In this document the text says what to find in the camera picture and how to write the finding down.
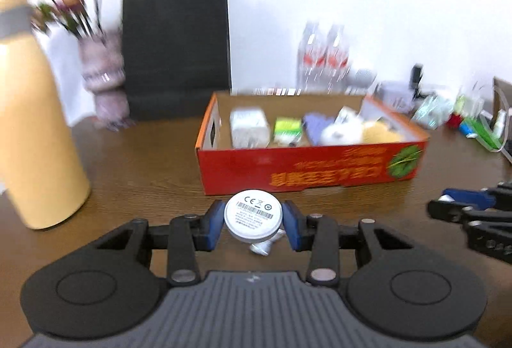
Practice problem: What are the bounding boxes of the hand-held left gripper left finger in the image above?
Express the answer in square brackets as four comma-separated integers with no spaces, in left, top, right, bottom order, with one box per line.
[94,199,225,287]

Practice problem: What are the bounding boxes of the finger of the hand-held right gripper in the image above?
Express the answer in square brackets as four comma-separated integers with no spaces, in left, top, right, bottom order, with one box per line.
[438,181,512,213]
[427,199,512,265]

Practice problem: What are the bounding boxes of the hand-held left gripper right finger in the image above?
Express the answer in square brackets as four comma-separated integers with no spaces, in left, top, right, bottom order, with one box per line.
[282,200,414,287]

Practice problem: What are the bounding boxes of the white gimbal device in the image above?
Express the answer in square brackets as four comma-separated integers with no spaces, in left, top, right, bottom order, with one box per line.
[223,190,286,256]

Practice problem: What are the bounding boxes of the red cardboard box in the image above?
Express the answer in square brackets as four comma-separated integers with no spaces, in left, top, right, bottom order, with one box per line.
[195,90,430,197]

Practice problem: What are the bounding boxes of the green tissue pack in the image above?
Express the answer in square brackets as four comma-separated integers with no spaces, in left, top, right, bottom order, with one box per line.
[273,117,303,145]

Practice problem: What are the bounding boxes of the white plastic wipes container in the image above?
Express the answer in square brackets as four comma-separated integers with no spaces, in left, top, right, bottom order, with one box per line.
[229,108,272,148]

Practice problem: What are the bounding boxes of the green sticks bundle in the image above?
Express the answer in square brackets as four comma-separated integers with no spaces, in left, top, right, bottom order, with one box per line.
[468,118,503,151]

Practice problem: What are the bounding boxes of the blue small item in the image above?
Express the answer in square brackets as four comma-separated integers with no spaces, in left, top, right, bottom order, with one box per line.
[459,120,479,138]

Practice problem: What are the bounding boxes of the pale green packets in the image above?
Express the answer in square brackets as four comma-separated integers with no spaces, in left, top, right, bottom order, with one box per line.
[412,94,455,129]

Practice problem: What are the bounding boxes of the purple knitted cloth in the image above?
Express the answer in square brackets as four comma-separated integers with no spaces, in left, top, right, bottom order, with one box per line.
[302,112,337,146]

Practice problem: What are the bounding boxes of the white plush toy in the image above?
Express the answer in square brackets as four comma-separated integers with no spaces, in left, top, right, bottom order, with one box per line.
[321,118,364,146]

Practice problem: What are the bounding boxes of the pale yellow sponge block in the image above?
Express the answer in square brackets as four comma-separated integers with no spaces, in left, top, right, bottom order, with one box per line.
[362,120,403,144]

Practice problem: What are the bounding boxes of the brown cardboard piece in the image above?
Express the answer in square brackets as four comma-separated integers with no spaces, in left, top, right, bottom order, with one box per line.
[493,77,512,122]

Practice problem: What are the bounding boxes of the grey storage box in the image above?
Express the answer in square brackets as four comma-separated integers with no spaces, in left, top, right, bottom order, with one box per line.
[378,80,417,115]

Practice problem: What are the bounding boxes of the black clip stand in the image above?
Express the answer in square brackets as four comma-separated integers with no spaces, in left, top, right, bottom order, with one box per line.
[411,63,425,99]

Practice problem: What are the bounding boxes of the white striped paper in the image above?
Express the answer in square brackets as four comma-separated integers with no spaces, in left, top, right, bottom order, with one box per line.
[253,86,305,96]

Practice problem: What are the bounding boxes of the grey mesh ball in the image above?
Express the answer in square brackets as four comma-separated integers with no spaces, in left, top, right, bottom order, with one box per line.
[347,68,379,91]

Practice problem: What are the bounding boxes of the clear water bottle red label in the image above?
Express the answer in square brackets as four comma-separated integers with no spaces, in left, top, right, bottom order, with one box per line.
[326,24,353,93]
[297,22,329,93]

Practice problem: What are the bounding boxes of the black paper bag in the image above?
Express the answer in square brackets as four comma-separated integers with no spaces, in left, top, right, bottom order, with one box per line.
[121,0,233,122]

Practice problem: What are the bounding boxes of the purple patterned vase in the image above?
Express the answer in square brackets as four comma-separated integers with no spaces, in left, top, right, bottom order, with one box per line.
[78,32,137,131]

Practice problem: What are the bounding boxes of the yellow insulated bottle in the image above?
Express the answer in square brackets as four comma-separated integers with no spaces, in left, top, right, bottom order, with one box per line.
[0,0,92,231]

